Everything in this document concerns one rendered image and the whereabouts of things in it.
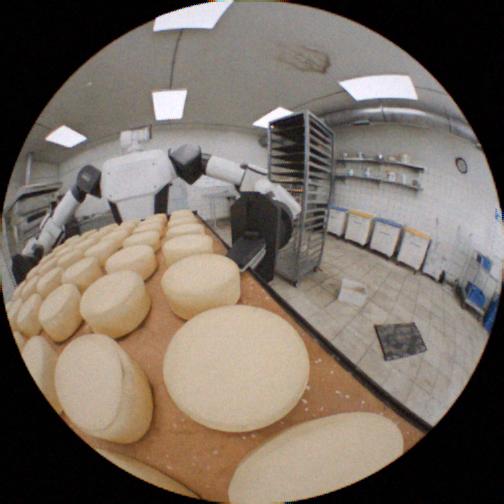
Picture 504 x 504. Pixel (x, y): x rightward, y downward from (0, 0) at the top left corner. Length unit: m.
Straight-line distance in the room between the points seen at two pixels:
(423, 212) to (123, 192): 4.09
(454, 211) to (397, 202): 1.43
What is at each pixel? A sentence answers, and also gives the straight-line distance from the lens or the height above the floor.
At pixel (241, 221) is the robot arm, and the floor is 1.03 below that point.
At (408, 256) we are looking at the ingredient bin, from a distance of 3.31.
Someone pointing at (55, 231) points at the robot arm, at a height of 1.05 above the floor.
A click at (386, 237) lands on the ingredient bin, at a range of 3.31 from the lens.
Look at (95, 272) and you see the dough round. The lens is 0.17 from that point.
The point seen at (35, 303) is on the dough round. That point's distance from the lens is 0.19.
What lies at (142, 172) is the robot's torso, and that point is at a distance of 0.56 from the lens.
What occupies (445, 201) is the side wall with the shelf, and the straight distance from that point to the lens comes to 3.92.
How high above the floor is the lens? 1.07
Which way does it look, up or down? 25 degrees down
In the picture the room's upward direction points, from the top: straight up
